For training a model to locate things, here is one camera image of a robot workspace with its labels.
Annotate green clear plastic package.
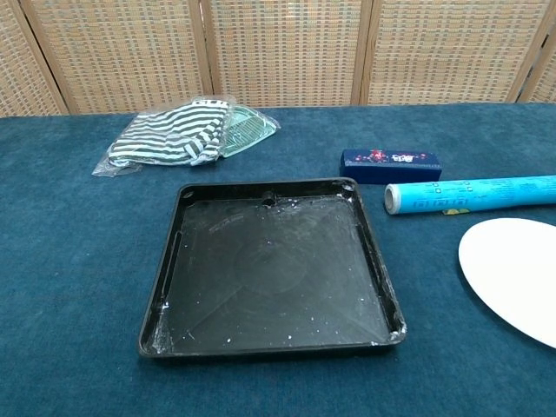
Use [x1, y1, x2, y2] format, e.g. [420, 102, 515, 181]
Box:
[220, 106, 280, 159]

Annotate black square plastic tray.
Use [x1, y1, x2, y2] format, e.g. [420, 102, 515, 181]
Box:
[136, 176, 409, 359]

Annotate striped garment in clear bag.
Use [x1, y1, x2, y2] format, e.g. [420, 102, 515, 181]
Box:
[91, 96, 238, 178]

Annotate dark blue printed box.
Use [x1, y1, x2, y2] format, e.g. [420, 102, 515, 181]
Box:
[338, 148, 445, 187]

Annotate woven rattan folding screen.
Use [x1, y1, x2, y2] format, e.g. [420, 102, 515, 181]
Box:
[0, 0, 556, 117]

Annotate blue felt table cover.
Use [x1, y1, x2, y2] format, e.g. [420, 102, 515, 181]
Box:
[0, 102, 556, 417]

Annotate white round plate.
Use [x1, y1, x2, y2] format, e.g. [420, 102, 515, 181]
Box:
[458, 217, 556, 350]

